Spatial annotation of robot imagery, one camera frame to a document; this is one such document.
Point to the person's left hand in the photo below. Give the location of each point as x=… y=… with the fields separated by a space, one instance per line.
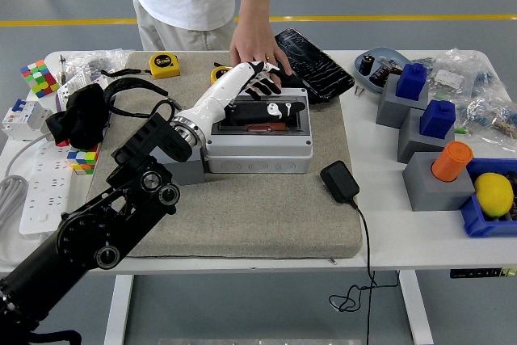
x=254 y=44

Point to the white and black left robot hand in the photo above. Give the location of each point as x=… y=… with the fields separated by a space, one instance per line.
x=218 y=88

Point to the orange cylinder battery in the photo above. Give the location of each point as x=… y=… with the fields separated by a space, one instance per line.
x=451 y=161
x=266 y=128

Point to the transparent hinged box lid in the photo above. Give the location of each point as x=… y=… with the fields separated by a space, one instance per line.
x=297 y=123

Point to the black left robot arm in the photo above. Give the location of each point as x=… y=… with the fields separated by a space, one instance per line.
x=101 y=224

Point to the blue block battery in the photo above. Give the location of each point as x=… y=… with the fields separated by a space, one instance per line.
x=437 y=119
x=411 y=82

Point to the yellow round tape measure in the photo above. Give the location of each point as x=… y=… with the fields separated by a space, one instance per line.
x=218 y=74

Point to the yellow square tape measure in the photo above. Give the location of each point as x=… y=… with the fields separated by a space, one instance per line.
x=165 y=66

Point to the grey block holder round hole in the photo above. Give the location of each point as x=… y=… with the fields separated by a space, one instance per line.
x=428 y=195
x=194 y=171

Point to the clear bag of parts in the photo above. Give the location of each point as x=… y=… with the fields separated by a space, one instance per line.
x=97 y=60
x=452 y=74
x=488 y=112

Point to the black capacitor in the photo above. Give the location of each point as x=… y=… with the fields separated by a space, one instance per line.
x=367 y=64

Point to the silver pen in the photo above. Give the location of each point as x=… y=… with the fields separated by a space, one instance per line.
x=62 y=68

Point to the white printed carton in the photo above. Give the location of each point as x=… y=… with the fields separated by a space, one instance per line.
x=70 y=85

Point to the dark red capacitor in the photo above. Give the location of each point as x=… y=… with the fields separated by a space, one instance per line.
x=379 y=74

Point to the grey-brown mat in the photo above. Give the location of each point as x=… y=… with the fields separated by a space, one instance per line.
x=242 y=215

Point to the blue-grey oval tray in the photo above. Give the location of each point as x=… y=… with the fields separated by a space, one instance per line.
x=385 y=52

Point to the silver metal part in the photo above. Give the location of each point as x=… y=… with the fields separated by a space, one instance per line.
x=387 y=64

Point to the colourful puzzle cube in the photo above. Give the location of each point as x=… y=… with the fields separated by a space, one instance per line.
x=82 y=159
x=38 y=78

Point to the black cloth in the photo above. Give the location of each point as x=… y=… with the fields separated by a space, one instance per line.
x=81 y=114

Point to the black power adapter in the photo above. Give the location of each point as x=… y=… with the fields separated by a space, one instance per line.
x=339 y=181

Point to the white circuit breaker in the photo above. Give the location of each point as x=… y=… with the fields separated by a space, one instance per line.
x=24 y=119

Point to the white power strip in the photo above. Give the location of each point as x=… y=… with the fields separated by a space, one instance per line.
x=44 y=199

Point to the green connector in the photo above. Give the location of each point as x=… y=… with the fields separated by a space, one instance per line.
x=460 y=131

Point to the white table leg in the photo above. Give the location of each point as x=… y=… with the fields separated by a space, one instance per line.
x=119 y=308
x=416 y=308

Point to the blue plastic bin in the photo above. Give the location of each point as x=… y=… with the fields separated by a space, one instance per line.
x=472 y=220

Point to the yellow lemon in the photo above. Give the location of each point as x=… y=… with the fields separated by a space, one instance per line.
x=493 y=194

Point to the black table control panel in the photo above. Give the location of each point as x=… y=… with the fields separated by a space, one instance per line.
x=476 y=273

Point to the grey plastic enclosure box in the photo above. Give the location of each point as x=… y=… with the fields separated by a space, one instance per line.
x=258 y=159

